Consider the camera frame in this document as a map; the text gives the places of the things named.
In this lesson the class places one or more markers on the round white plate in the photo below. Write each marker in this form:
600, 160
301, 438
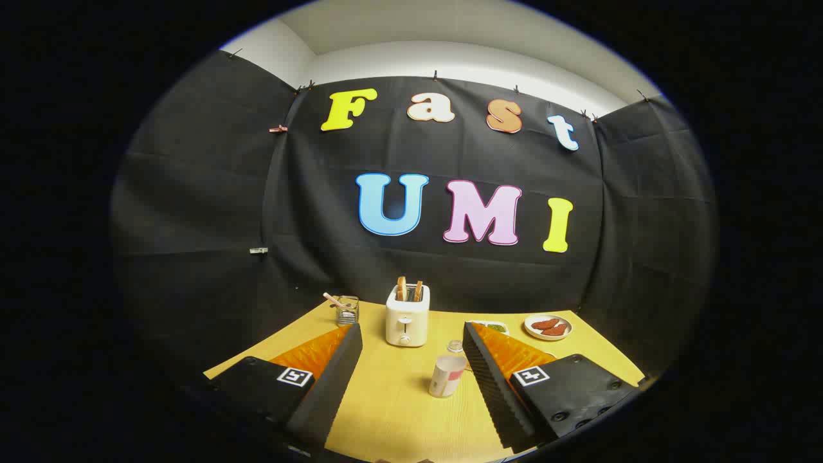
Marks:
532, 331

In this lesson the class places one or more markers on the clear juice bottle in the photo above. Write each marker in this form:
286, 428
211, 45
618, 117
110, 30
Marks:
447, 376

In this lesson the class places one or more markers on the pink striped straw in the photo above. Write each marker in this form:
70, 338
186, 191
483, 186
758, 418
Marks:
332, 299

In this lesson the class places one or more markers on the wooden table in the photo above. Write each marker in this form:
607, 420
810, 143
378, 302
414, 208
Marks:
398, 399

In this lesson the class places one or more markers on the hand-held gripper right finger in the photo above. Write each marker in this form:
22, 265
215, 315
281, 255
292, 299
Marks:
492, 386

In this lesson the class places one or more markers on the red meat piece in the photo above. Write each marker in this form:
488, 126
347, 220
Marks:
545, 323
557, 330

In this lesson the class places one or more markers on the white toaster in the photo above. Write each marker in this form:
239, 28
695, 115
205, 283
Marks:
407, 321

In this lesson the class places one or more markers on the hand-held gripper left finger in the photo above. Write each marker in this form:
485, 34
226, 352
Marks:
334, 379

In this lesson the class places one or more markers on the toast slice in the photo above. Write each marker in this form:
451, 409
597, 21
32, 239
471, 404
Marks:
418, 290
402, 288

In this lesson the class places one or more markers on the small white rectangular dish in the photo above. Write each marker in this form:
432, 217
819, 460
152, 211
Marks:
492, 326

